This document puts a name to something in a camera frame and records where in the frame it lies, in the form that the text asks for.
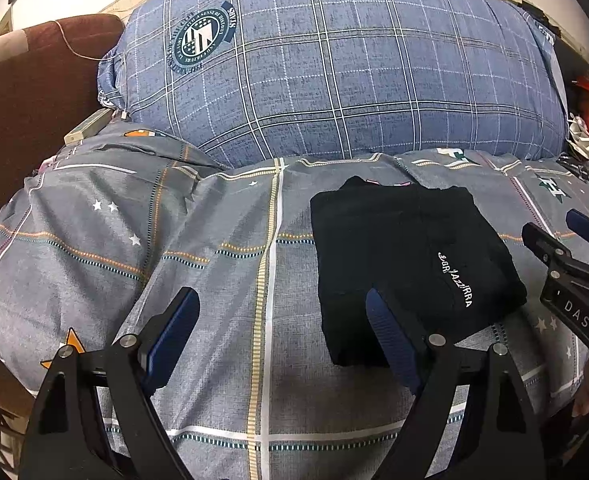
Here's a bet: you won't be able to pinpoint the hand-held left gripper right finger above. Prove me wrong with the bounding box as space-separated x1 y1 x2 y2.
365 287 547 480

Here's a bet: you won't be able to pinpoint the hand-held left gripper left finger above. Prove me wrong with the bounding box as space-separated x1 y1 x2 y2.
19 287 201 480

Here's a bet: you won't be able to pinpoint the black pants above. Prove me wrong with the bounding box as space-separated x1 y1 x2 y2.
309 176 528 367

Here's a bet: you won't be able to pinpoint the person's right hand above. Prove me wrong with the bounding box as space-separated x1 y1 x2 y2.
571 385 589 419

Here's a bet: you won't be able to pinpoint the white crumpled wrapper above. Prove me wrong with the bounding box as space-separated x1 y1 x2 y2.
567 115 589 158

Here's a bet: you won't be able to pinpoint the grey patterned bed sheet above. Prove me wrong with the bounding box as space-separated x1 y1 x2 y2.
0 130 589 480

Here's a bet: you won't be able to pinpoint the beige remote control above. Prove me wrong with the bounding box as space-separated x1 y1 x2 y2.
63 108 114 144

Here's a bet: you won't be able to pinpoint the brown upholstered headboard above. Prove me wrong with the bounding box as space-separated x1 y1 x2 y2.
0 13 126 411

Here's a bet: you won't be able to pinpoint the blue plaid pillow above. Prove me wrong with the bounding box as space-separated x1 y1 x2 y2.
96 0 570 169

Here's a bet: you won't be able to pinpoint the white charging cable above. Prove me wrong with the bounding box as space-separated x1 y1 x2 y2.
54 20 131 122

